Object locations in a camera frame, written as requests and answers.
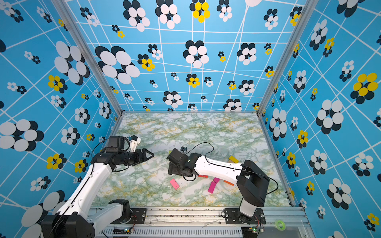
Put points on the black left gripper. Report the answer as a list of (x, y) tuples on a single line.
[(145, 157)]

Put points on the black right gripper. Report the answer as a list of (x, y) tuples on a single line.
[(172, 170)]

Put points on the pink block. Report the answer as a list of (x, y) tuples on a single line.
[(174, 184)]

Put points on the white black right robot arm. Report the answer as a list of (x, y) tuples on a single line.
[(251, 181)]

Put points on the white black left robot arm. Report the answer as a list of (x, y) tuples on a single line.
[(72, 220)]

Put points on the magenta block lower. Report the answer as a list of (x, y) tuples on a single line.
[(212, 187)]

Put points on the green tape roll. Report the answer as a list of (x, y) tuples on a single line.
[(280, 225)]

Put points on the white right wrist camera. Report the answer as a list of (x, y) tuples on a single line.
[(183, 148)]

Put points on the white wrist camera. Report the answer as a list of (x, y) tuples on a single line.
[(134, 141), (183, 148)]

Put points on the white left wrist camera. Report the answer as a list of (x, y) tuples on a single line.
[(134, 141)]

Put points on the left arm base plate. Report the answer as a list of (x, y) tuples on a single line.
[(133, 216)]

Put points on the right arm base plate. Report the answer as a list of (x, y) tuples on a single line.
[(233, 216)]

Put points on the aluminium frame post left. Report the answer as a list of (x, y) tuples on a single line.
[(79, 39)]

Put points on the aluminium frame post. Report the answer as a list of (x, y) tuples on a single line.
[(286, 55), (79, 39)]

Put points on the aluminium frame post right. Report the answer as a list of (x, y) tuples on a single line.
[(286, 55)]

